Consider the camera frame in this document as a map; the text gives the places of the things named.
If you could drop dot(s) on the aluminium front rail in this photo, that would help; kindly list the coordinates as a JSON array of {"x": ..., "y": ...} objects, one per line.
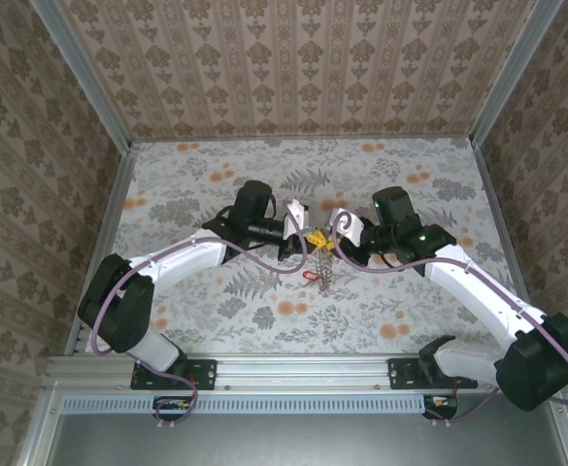
[{"x": 303, "y": 371}]

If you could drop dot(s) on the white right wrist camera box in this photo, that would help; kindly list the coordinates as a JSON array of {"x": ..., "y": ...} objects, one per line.
[{"x": 351, "y": 228}]

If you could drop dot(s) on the red key tag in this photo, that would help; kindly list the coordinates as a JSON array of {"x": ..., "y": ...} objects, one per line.
[{"x": 309, "y": 276}]

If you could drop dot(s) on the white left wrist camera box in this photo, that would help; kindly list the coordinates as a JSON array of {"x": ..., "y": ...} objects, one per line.
[{"x": 295, "y": 213}]

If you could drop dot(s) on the aluminium corner post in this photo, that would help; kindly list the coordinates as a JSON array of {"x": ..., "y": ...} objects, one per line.
[
  {"x": 84, "y": 77},
  {"x": 511, "y": 77}
]

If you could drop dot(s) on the grey metal panel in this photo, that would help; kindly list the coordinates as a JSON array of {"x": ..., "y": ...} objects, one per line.
[{"x": 303, "y": 442}]

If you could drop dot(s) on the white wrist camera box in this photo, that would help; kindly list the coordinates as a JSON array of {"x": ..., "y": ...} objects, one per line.
[
  {"x": 295, "y": 213},
  {"x": 351, "y": 228}
]

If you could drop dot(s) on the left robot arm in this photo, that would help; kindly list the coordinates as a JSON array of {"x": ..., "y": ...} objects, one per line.
[{"x": 186, "y": 252}]

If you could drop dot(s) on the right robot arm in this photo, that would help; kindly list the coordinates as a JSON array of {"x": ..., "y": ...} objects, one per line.
[{"x": 477, "y": 293}]

